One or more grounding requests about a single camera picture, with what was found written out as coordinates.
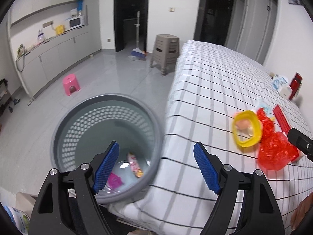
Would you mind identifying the white blue tissue pack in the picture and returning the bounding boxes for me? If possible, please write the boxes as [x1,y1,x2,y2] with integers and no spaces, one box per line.
[272,75,292,100]

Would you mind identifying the pink rubber pig toy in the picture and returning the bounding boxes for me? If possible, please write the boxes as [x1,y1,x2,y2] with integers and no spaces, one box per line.
[235,119,252,130]

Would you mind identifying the grey perforated laundry basket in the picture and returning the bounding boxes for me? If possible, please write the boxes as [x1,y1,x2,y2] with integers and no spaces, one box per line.
[50,94,163,205]

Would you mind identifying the person's right hand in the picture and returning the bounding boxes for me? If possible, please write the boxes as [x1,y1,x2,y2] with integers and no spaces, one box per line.
[291,193,313,231]

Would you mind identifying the shoe rack with shoes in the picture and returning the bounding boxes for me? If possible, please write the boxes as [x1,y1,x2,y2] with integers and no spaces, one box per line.
[0,79,20,115]

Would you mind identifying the red plastic bag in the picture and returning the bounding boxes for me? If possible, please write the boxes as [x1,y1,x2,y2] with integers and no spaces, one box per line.
[257,108,299,171]

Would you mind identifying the red thermos bottle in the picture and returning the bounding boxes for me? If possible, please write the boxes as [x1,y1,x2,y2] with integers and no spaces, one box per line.
[289,73,302,100]

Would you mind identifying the small pink plastic stool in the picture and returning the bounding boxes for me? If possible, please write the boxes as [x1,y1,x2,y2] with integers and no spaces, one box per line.
[62,74,81,96]

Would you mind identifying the grey cabinet counter unit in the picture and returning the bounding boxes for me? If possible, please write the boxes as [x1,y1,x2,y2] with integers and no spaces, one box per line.
[7,0,101,99]

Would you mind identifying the pink snack wrapper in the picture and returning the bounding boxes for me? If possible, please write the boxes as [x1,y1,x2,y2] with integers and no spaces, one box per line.
[127,152,143,178]

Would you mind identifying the clear bottle on counter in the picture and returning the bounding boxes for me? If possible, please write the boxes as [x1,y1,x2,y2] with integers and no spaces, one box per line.
[37,29,45,45]

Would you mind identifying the light blue wipes packet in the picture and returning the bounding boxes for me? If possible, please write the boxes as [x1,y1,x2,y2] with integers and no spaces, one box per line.
[254,98,272,116]

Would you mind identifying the white microwave oven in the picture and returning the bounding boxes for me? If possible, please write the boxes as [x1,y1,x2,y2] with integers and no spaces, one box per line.
[64,15,85,31]

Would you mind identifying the white black checked tablecloth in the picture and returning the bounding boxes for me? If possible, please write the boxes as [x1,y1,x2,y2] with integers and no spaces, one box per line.
[108,40,312,234]

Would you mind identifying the white green printed container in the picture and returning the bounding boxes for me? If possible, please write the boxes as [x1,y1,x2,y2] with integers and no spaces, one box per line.
[4,206,30,234]

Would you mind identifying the pink plastic shuttlecock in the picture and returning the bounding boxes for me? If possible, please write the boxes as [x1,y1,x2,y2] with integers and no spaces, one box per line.
[107,172,124,190]

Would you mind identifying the stacked grey plastic stools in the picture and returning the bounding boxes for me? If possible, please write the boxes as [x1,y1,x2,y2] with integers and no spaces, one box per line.
[150,34,180,76]

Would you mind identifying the yellow box on counter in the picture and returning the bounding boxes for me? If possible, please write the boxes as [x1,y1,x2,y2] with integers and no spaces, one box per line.
[55,25,65,36]

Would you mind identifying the red long cardboard box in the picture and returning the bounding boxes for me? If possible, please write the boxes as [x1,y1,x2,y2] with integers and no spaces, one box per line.
[273,105,291,135]

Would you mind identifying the blue broom with dustpan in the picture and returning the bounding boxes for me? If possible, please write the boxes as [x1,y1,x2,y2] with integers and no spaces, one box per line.
[128,11,146,61]

